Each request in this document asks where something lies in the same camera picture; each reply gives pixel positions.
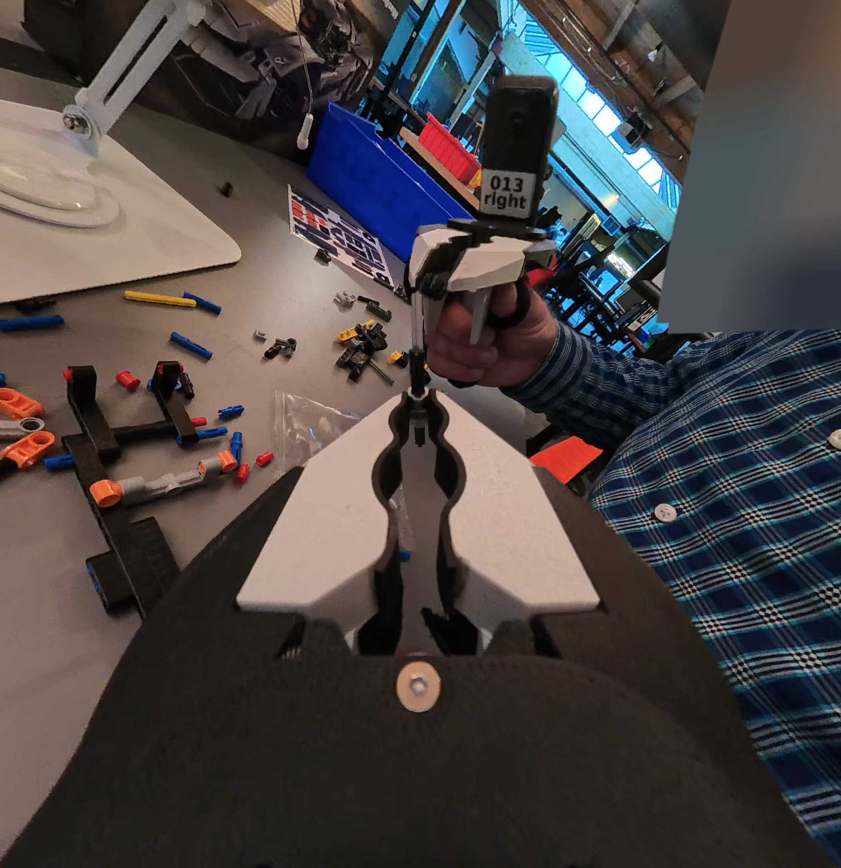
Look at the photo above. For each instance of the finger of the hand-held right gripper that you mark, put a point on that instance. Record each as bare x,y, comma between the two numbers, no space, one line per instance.
431,251
492,268

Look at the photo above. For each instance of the light grey lego connector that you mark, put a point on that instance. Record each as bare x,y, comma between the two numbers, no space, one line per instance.
13,427

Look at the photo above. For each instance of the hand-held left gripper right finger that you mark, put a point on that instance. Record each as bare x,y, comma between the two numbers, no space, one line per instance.
522,536

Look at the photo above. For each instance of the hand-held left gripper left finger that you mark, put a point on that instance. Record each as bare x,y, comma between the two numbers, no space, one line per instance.
312,536

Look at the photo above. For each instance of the black axle grey connector assembly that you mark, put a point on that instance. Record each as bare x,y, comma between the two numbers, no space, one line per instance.
418,366

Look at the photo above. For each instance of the dark grey lego piece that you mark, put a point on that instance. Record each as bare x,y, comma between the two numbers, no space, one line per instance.
374,310

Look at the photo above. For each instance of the person's right forearm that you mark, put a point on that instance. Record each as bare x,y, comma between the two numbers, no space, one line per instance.
597,380

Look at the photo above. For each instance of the black lego frame assembly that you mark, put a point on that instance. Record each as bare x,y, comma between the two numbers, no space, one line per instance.
132,563

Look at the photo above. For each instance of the orange plastic object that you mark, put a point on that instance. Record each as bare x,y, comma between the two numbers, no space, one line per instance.
566,458

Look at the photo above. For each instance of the black lego pin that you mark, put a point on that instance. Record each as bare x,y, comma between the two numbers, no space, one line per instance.
186,384

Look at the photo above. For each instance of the person's plaid shirt torso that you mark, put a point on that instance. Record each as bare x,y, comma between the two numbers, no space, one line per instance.
766,542

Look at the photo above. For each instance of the orange lego connector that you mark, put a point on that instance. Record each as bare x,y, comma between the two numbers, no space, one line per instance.
27,449
17,402

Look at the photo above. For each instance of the person's right hand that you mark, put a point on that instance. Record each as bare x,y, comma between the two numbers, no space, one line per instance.
515,359

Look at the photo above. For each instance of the red plastic bin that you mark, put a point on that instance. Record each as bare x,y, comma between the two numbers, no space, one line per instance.
444,146

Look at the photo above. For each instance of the white stand with flat base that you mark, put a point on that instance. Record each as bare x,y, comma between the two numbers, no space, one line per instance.
156,224

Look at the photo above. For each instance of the yellow lego axle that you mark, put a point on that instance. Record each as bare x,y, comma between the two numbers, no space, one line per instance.
159,298

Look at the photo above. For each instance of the lego sticker sheet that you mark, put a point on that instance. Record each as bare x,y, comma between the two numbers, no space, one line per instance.
339,234

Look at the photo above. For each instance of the large clear plastic bag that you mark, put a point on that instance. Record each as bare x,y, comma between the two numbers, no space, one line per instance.
305,427

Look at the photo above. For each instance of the blue plastic bin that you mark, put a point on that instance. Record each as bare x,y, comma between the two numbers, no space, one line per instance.
366,176

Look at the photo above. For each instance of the long blue lego pin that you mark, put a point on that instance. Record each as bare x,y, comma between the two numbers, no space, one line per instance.
27,323

